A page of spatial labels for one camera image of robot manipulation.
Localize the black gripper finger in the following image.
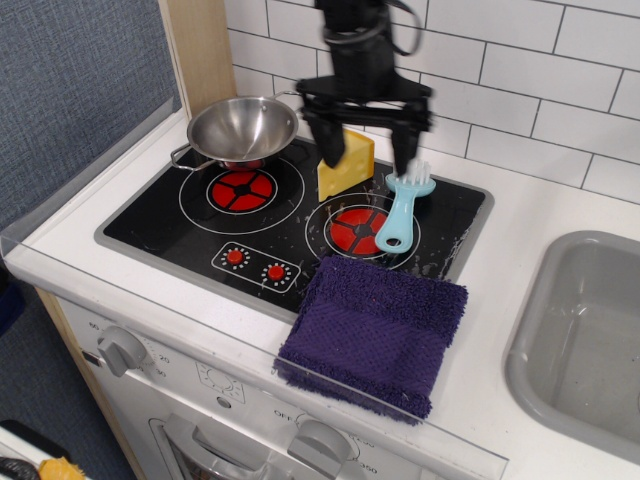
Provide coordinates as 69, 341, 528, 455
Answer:
391, 121, 425, 175
303, 113, 346, 167

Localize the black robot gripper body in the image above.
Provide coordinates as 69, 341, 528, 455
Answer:
296, 42, 431, 133

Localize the yellow toy cheese wedge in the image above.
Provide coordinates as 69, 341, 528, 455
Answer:
317, 130, 375, 202

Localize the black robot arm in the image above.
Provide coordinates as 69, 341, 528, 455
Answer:
296, 1, 431, 176

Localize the stainless steel pot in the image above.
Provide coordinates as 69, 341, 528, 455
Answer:
171, 91, 299, 172

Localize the light blue dish brush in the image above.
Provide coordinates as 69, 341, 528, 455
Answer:
375, 159, 436, 254

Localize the black toy stovetop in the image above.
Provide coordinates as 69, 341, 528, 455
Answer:
95, 139, 494, 322

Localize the purple folded towel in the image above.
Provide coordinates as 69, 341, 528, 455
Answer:
274, 256, 468, 424

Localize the grey toy sink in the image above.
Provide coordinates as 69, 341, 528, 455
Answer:
505, 231, 639, 463

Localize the grey left oven knob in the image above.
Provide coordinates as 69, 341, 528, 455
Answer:
97, 326, 147, 378

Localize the grey oven knob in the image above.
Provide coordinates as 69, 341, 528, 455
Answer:
97, 326, 147, 378
287, 420, 352, 479

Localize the grey right oven knob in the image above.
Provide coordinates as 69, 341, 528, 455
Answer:
287, 420, 352, 479

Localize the white toy oven front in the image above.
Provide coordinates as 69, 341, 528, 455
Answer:
60, 301, 507, 479

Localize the yellow black object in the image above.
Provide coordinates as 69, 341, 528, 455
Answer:
0, 454, 86, 480

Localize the wooden side post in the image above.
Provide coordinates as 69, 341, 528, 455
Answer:
158, 0, 237, 119

